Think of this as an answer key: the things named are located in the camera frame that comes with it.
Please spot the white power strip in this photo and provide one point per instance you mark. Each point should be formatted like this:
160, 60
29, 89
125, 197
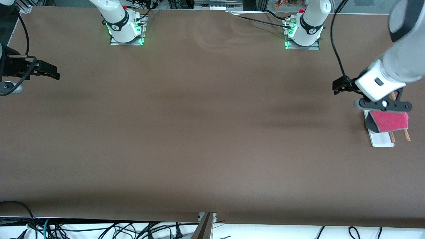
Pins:
217, 6

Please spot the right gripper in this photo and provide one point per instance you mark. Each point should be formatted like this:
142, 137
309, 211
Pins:
16, 67

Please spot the black power plug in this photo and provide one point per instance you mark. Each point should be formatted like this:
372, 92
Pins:
178, 233

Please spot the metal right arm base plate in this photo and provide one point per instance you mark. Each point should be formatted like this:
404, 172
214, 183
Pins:
114, 42

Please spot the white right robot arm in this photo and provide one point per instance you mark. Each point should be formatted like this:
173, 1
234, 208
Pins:
116, 20

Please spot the aluminium frame beam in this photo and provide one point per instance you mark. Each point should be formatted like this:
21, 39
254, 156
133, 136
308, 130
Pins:
203, 229

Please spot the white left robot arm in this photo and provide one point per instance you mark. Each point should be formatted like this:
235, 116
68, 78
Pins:
405, 53

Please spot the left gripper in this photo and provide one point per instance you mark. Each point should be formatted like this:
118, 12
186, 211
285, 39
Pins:
348, 85

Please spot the orange background object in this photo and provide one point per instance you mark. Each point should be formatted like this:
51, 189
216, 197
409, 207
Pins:
286, 3

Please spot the pink towel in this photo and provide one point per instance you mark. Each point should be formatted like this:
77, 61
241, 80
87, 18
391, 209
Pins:
390, 121

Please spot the metal table corner bracket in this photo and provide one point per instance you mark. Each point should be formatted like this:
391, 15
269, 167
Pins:
26, 8

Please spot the white rectangular tray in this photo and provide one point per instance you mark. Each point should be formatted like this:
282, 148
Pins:
382, 139

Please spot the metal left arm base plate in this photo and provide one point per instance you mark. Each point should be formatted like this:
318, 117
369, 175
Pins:
314, 47

